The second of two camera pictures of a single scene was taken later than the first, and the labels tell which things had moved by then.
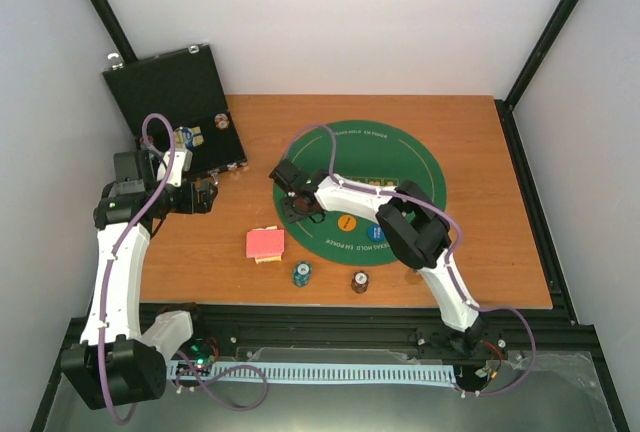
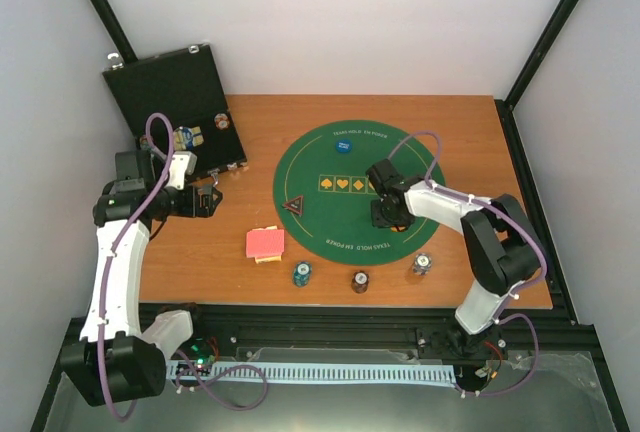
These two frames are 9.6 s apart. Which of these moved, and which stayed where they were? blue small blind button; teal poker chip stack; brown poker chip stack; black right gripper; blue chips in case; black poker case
Moved: black right gripper; blue small blind button
Stayed: black poker case; teal poker chip stack; blue chips in case; brown poker chip stack
